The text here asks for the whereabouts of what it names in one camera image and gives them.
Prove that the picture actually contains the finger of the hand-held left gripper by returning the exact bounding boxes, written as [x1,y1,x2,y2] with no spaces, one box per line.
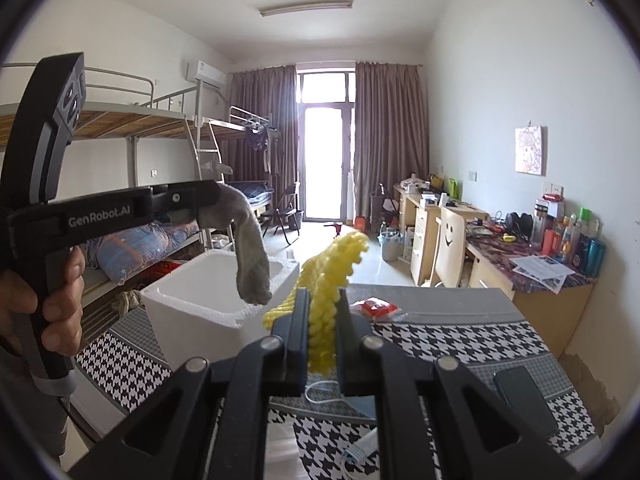
[150,180,223,223]

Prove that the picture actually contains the ceiling tube light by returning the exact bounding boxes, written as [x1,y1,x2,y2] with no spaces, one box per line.
[259,0,353,17]

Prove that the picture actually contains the blue face mask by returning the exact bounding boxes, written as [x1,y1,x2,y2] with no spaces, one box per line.
[302,379,381,466]

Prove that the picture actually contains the grey bucket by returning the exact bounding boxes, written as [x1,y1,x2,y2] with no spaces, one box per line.
[377,230,406,262]

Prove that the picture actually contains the yellow bobbled cloth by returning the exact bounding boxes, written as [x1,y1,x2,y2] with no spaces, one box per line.
[262,230,371,378]

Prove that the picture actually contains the white air conditioner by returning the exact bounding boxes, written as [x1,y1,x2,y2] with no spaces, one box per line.
[185,60,228,86]

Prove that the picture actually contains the pink wall picture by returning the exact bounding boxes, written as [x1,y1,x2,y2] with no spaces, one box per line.
[514,125,547,177]

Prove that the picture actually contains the light wooden desk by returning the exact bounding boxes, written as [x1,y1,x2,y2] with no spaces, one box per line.
[392,182,491,286]

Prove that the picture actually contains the metal bunk bed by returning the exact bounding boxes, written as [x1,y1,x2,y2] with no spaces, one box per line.
[200,105,281,221]
[0,62,236,321]

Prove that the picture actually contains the dark smartphone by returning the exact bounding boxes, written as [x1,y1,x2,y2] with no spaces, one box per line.
[492,365,558,441]

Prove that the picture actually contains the hanging dark clothes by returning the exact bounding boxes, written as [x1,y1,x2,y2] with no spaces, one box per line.
[244,125,281,176]

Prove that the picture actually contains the houndstooth tablecloth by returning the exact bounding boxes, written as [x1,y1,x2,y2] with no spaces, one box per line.
[75,282,598,480]

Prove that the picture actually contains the blue plaid quilt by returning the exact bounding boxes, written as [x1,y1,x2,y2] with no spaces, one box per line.
[82,222,201,286]

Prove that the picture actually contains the white foam box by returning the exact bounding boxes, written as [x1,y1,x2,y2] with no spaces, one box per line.
[140,250,301,371]

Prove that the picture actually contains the wooden desk with patterned top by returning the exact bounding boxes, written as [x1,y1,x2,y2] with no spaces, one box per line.
[462,210,596,356]

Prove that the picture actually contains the printed papers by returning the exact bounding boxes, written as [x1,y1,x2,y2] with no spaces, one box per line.
[507,254,576,291]

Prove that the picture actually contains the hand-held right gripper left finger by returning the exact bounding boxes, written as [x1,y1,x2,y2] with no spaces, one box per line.
[70,287,313,480]

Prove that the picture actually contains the row of bottles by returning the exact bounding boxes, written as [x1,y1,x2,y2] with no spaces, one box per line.
[530,195,606,278]

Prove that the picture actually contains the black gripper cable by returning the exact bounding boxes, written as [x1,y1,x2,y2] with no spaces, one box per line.
[60,394,101,445]

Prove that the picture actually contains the black folding chair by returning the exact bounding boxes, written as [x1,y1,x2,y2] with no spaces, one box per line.
[260,182,303,248]

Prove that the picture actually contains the glass balcony door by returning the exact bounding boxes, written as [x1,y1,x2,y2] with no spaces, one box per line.
[295,72,358,221]

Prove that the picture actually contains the white foam sheet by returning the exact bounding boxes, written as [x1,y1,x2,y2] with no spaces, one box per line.
[265,422,321,480]

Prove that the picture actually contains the white smiley chair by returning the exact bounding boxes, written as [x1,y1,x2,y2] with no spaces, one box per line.
[420,205,476,288]

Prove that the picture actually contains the person's left hand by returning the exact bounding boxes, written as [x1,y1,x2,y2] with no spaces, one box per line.
[0,247,86,356]

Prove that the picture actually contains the red snack packet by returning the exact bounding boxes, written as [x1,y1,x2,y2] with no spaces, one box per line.
[350,297,401,321]

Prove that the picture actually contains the grey sock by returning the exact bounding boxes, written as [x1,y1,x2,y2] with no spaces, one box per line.
[169,184,273,306]

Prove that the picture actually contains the brown curtain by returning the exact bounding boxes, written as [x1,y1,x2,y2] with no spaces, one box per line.
[227,65,298,226]
[352,61,431,218]

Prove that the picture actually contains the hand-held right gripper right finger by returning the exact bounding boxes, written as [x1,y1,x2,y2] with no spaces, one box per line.
[335,285,571,480]

